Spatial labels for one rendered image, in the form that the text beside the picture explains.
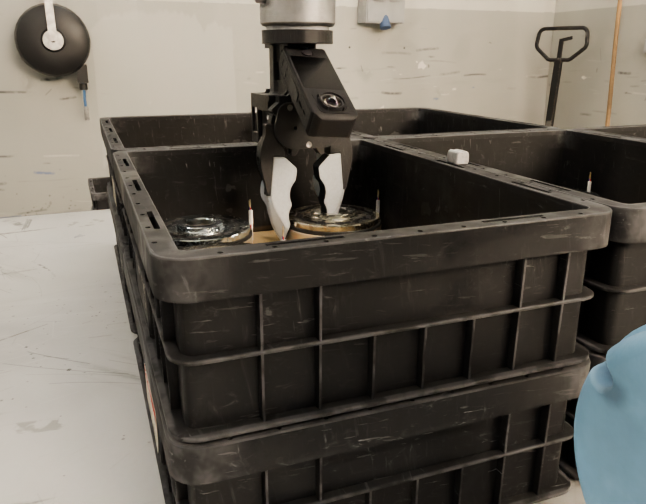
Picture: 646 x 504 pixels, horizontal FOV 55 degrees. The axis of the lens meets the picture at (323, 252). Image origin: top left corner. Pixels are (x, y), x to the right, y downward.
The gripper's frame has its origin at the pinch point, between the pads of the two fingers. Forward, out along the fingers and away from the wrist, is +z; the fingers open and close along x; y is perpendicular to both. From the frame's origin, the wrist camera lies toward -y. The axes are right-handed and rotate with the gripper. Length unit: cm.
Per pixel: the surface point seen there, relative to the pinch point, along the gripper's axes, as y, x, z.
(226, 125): 47.7, -4.3, -6.0
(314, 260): -30.1, 11.6, -7.1
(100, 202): 155, 11, 29
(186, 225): 0.1, 12.7, -1.7
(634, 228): -31.0, -11.1, -6.7
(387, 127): 46, -35, -5
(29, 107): 324, 33, 10
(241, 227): -1.0, 7.4, -1.2
